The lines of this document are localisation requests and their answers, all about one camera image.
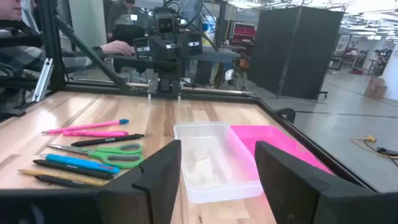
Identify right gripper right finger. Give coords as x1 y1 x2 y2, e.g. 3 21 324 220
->
254 141 398 224

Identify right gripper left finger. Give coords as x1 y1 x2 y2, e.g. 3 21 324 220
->
0 139 182 224

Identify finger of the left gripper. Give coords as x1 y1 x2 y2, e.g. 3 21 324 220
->
170 34 188 60
150 36 169 60

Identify clear pink-lidded supply box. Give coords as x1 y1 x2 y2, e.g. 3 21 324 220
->
173 121 333 205

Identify black pen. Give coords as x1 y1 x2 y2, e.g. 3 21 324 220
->
70 133 146 147
34 174 99 190
32 159 114 180

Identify green scissors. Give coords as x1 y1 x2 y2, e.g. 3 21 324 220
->
46 142 146 170

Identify blue pen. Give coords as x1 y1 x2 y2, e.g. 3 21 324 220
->
39 152 121 175

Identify pink highlighter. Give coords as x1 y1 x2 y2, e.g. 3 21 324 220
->
62 129 129 138

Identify pink pencil blue cap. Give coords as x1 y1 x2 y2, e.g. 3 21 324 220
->
41 118 130 135

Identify yellow wooden pencil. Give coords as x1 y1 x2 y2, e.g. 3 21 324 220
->
17 168 109 187

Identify cardboard box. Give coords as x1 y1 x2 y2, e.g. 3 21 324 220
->
364 77 388 100

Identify person's hand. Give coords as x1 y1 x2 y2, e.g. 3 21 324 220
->
99 40 134 56

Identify person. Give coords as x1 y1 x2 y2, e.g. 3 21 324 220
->
0 0 134 82
106 0 137 40

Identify grey desk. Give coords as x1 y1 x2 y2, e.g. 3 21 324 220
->
186 46 241 86

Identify red storage bins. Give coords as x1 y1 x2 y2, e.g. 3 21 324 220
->
229 21 257 47

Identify black partition panel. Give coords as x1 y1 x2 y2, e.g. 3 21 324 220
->
248 6 345 101

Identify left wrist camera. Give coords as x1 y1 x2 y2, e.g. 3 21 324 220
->
154 12 175 35

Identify yellow floor cable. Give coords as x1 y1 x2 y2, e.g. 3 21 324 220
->
351 135 398 159

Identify silver metal bracket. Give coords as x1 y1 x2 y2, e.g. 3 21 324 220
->
32 58 54 103

